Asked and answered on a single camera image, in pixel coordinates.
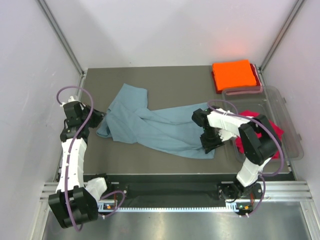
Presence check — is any right vertical frame post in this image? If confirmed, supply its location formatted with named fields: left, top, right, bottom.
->
left=258, top=0, right=306, bottom=74

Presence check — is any vertical frame post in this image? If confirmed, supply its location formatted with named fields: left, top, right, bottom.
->
left=35, top=0, right=85, bottom=76
left=258, top=0, right=306, bottom=74

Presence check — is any folded orange t-shirt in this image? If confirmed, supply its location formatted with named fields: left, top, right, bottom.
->
left=212, top=59, right=257, bottom=93

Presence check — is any light blue t-shirt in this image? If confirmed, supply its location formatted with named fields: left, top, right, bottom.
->
left=96, top=84, right=215, bottom=160

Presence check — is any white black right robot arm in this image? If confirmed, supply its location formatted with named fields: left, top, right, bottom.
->
left=191, top=107, right=282, bottom=198

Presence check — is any left vertical frame post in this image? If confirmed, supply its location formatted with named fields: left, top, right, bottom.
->
left=35, top=0, right=85, bottom=76

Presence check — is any folded pink t-shirt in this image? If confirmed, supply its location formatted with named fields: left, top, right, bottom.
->
left=222, top=71, right=263, bottom=96

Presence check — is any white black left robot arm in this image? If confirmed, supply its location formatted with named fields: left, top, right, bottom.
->
left=48, top=96, right=114, bottom=229

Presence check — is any grey aluminium frame rail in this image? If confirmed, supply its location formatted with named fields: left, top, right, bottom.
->
left=39, top=181, right=313, bottom=202

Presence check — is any clear plastic bin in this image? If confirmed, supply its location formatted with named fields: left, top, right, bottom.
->
left=222, top=86, right=304, bottom=161

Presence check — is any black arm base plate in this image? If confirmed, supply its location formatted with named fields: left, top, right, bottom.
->
left=84, top=173, right=265, bottom=201

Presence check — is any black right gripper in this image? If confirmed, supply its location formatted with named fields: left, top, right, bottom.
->
left=200, top=126, right=226, bottom=154

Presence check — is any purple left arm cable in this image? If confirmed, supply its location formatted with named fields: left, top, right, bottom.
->
left=56, top=85, right=126, bottom=232

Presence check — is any crumpled red t-shirt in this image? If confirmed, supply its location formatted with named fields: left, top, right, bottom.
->
left=235, top=110, right=284, bottom=166

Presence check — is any slotted grey cable duct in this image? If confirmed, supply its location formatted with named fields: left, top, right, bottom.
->
left=97, top=201, right=255, bottom=213

